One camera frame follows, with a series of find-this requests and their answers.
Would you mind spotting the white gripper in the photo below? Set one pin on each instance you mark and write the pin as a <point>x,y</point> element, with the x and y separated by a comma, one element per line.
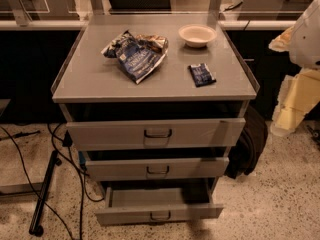
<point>307,39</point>

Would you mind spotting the grey bottom drawer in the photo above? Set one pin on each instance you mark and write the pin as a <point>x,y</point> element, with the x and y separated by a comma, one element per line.
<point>168,203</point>

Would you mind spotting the grey drawer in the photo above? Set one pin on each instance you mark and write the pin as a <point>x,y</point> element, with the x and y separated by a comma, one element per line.
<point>156,169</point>
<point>155,134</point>
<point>168,203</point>

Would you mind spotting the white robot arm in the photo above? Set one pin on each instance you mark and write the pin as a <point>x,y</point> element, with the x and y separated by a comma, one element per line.
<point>310,17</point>

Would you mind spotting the grey top drawer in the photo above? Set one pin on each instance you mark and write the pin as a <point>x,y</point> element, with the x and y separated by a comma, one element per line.
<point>155,134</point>

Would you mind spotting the grey drawer cabinet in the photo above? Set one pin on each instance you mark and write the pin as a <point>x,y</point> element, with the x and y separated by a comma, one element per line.
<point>92,88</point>

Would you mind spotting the grey middle drawer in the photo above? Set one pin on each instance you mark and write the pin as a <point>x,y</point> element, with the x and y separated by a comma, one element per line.
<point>156,169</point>

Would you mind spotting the dark backpack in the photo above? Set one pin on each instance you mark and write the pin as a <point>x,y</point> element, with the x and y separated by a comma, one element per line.
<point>244,156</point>

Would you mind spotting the small dark blue packet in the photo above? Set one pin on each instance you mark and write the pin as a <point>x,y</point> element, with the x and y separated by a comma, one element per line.
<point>201,75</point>

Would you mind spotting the white bowl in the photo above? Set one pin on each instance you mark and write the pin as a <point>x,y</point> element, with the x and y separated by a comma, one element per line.
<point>197,36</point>

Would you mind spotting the blue crumpled chip bag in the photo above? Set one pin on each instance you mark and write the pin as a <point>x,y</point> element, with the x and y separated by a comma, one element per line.
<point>138,55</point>

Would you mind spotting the black floor stand bar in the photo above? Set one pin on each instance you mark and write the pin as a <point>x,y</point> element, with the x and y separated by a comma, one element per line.
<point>36,228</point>

